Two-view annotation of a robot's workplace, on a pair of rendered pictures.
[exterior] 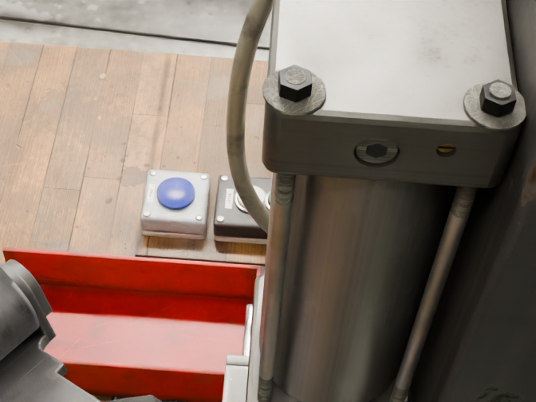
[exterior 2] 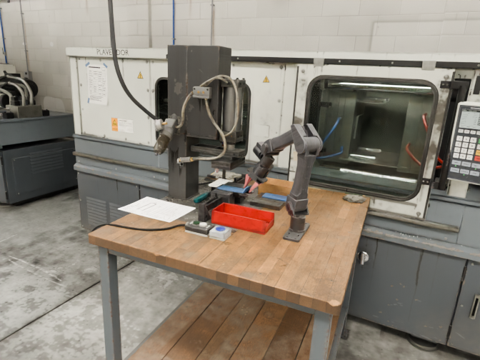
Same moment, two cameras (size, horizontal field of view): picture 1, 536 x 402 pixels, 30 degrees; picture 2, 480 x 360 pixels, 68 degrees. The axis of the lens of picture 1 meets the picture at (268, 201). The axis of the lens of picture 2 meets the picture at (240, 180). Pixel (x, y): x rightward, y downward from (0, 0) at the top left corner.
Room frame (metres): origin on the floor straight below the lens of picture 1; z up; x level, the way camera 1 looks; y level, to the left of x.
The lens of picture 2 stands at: (1.83, 0.68, 1.53)
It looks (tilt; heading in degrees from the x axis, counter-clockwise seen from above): 16 degrees down; 203
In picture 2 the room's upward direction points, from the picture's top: 3 degrees clockwise
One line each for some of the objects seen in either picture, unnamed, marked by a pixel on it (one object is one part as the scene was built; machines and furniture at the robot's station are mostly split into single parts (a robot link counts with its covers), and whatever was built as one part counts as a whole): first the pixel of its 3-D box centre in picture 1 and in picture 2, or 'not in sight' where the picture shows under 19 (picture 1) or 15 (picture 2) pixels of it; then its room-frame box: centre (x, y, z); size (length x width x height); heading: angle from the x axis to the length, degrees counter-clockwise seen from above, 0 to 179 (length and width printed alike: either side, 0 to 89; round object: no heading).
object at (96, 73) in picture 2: not in sight; (96, 83); (-0.42, -1.57, 1.41); 0.25 x 0.01 x 0.33; 87
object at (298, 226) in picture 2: not in sight; (297, 223); (0.43, 0.36, 0.94); 0.20 x 0.07 x 0.08; 0
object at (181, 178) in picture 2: not in sight; (183, 124); (0.28, -0.31, 1.28); 0.14 x 0.12 x 0.75; 0
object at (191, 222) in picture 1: (176, 210); (220, 236); (0.64, 0.10, 0.90); 0.07 x 0.07 x 0.06; 0
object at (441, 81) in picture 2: not in sight; (363, 141); (-0.24, 0.53, 1.21); 0.86 x 0.10 x 0.79; 87
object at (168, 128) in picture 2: not in sight; (166, 133); (0.40, -0.32, 1.25); 0.19 x 0.07 x 0.19; 0
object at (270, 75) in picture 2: not in sight; (250, 114); (-0.80, -0.38, 1.24); 2.95 x 0.98 x 0.90; 87
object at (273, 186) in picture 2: not in sight; (283, 189); (-0.01, 0.16, 0.93); 0.25 x 0.13 x 0.08; 90
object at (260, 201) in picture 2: not in sight; (270, 201); (0.15, 0.14, 0.91); 0.17 x 0.16 x 0.02; 0
